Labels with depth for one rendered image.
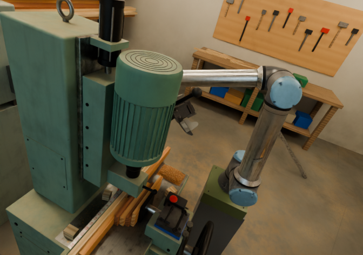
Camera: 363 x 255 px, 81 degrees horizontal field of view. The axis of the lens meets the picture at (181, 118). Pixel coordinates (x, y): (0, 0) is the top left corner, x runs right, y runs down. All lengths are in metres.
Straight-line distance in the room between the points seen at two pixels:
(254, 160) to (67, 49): 0.90
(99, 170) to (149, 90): 0.40
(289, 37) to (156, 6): 2.27
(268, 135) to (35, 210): 1.03
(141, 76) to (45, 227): 0.74
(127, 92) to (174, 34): 3.64
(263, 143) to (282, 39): 2.93
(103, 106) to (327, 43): 3.62
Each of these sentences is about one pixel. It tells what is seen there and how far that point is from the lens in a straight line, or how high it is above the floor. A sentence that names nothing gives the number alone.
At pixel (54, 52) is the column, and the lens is 0.63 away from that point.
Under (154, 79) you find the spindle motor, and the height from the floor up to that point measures 1.49.
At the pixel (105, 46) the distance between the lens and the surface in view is 0.61.
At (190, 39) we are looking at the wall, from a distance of 4.05.
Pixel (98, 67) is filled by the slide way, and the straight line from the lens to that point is 0.69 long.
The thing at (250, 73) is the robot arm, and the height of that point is 1.42.
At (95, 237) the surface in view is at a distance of 0.85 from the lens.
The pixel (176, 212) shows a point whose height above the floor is 1.00.
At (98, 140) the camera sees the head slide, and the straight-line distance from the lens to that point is 0.72.
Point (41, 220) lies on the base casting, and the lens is 1.07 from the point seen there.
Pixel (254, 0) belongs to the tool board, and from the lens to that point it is 3.82.
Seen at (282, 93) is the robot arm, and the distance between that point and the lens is 0.93.
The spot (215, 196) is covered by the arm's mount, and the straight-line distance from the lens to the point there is 1.44.
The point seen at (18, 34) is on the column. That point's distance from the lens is 0.73.
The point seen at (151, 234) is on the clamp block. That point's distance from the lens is 0.88.
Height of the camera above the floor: 1.69
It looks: 32 degrees down
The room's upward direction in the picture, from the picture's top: 16 degrees clockwise
